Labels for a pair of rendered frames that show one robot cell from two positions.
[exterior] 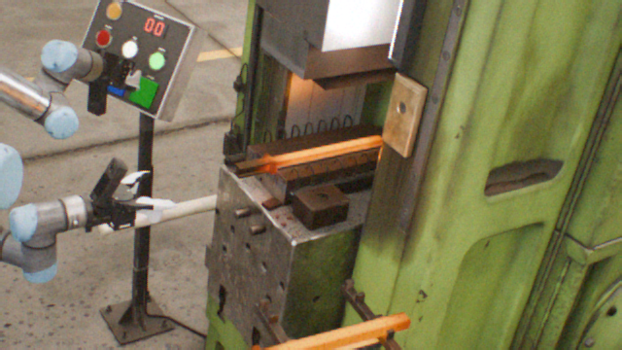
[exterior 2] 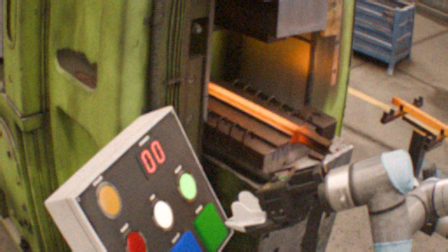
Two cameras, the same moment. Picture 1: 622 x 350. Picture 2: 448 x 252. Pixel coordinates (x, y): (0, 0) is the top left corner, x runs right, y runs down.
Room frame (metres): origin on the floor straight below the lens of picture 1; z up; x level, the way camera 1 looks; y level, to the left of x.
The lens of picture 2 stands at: (2.13, 1.26, 1.62)
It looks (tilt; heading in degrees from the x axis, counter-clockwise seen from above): 27 degrees down; 263
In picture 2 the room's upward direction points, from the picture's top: 5 degrees clockwise
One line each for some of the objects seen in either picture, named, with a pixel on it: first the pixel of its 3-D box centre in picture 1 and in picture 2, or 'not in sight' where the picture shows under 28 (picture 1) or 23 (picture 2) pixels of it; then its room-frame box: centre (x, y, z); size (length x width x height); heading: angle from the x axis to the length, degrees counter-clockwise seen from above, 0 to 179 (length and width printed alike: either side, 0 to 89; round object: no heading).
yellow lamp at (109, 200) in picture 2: (115, 11); (108, 200); (2.21, 0.63, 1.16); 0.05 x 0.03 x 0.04; 39
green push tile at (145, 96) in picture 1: (145, 92); (208, 228); (2.05, 0.49, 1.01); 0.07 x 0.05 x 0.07; 64
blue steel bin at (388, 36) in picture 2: not in sight; (360, 19); (0.14, -3.72, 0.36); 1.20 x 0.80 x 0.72; 137
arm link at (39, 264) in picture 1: (33, 254); not in sight; (1.43, 0.58, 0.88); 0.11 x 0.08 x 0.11; 79
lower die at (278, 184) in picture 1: (330, 157); (231, 118); (1.95, -0.05, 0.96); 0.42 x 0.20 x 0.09; 129
